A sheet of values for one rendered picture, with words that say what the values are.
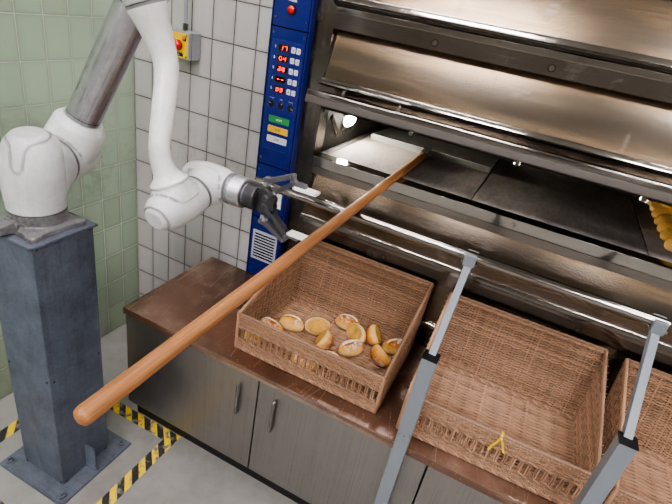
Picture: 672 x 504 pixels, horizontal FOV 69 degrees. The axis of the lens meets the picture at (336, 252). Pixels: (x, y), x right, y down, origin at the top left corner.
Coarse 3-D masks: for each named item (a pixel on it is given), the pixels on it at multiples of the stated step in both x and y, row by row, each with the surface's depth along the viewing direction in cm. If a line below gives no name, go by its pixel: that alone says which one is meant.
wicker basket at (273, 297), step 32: (320, 256) 197; (352, 256) 192; (288, 288) 199; (320, 288) 199; (352, 288) 194; (384, 288) 189; (416, 288) 184; (256, 320) 163; (384, 320) 190; (416, 320) 171; (256, 352) 168; (288, 352) 162; (320, 352) 156; (320, 384) 161; (352, 384) 155; (384, 384) 150
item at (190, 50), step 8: (176, 32) 184; (184, 32) 183; (192, 32) 186; (192, 40) 184; (200, 40) 188; (184, 48) 185; (192, 48) 186; (200, 48) 190; (184, 56) 186; (192, 56) 187
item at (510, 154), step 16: (352, 112) 158; (368, 112) 156; (416, 128) 151; (432, 128) 149; (464, 144) 146; (480, 144) 144; (528, 160) 140; (544, 160) 139; (576, 176) 136; (592, 176) 135; (640, 192) 131; (656, 192) 130
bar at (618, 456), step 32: (288, 192) 152; (384, 224) 142; (480, 256) 134; (576, 288) 126; (448, 320) 130; (640, 320) 121; (416, 384) 130; (640, 384) 116; (416, 416) 134; (608, 448) 117; (384, 480) 148; (608, 480) 116
